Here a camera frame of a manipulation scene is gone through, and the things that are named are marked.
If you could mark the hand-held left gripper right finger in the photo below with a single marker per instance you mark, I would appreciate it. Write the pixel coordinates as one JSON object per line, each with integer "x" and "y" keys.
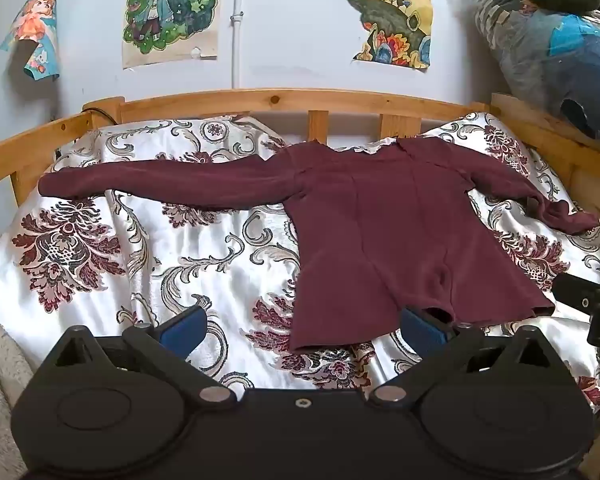
{"x": 422, "y": 334}

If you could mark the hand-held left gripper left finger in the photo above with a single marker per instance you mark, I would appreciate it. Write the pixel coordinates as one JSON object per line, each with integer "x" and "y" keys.
{"x": 187, "y": 331}

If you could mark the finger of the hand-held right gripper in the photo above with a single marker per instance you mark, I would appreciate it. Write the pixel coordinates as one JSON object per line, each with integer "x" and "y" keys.
{"x": 575, "y": 290}

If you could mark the maroon long-sleeved top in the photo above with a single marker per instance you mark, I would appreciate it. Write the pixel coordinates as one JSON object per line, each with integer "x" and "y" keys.
{"x": 380, "y": 235}

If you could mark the clear plastic bag of clothes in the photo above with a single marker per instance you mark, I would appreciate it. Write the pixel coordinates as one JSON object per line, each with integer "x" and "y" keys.
{"x": 555, "y": 60}

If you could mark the white floral bedspread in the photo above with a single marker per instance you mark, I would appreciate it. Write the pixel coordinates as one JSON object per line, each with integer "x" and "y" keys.
{"x": 205, "y": 240}

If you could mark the fluffy beige blanket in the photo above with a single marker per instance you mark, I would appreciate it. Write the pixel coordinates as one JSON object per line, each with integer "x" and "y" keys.
{"x": 0, "y": 385}

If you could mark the blond cartoon figure poster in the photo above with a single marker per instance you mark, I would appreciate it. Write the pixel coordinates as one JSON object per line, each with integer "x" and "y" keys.
{"x": 170, "y": 10}

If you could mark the colourful landscape poster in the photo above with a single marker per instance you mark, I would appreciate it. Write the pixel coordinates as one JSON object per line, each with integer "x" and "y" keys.
{"x": 390, "y": 10}

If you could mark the curled orange-haired figure poster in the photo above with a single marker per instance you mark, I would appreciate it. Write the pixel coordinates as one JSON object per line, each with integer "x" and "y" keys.
{"x": 32, "y": 25}

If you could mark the wooden bed frame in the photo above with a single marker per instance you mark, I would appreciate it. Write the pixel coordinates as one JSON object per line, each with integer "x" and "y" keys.
{"x": 280, "y": 100}

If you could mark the white wall pipe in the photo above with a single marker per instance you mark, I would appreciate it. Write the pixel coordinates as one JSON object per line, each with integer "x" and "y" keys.
{"x": 236, "y": 50}

